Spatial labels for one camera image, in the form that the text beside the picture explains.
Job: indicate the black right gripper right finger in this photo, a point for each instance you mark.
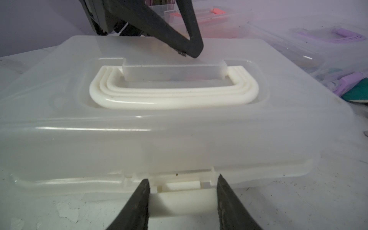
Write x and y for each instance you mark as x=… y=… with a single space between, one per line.
x=231 y=212

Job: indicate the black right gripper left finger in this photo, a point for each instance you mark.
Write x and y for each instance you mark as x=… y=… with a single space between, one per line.
x=135 y=213

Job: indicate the white toolbox with clear lid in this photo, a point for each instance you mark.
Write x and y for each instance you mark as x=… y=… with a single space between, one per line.
x=103 y=113

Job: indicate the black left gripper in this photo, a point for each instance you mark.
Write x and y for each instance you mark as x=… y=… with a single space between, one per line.
x=136 y=18

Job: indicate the purple toolbox with clear lid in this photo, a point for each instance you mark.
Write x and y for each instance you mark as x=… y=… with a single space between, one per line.
x=332 y=50

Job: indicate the pink toolbox with clear lid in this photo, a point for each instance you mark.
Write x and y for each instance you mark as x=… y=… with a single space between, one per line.
x=215 y=19

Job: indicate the green work glove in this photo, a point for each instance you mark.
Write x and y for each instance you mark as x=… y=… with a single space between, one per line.
x=359 y=93

